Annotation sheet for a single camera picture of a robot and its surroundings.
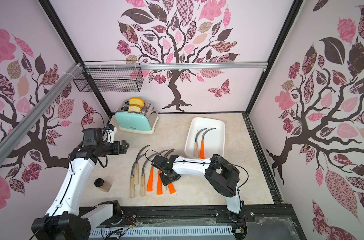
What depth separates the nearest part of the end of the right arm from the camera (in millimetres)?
618

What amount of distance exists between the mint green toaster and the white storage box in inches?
11.7

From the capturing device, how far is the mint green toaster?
100 cm

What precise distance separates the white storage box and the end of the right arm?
0.24 m

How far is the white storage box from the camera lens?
3.24 feet

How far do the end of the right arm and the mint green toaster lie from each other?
0.38 m
